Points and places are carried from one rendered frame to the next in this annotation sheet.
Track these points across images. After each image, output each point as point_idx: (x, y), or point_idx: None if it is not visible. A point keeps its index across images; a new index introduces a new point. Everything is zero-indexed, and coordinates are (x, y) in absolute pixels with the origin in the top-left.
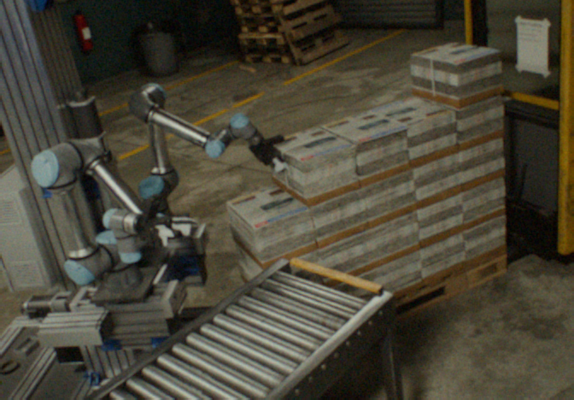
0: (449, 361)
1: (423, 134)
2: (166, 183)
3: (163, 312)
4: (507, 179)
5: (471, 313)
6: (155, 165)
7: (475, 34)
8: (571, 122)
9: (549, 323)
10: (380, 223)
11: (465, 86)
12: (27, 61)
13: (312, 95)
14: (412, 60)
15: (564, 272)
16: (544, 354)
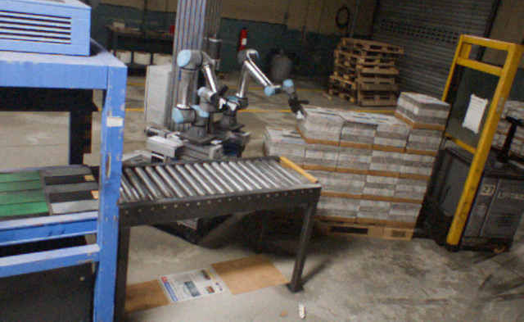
0: (349, 261)
1: (386, 133)
2: (240, 102)
3: (208, 156)
4: (437, 192)
5: (376, 248)
6: (238, 92)
7: (447, 98)
8: (479, 163)
9: (417, 270)
10: (342, 171)
11: (421, 116)
12: (198, 9)
13: None
14: (400, 95)
15: (444, 254)
16: (404, 281)
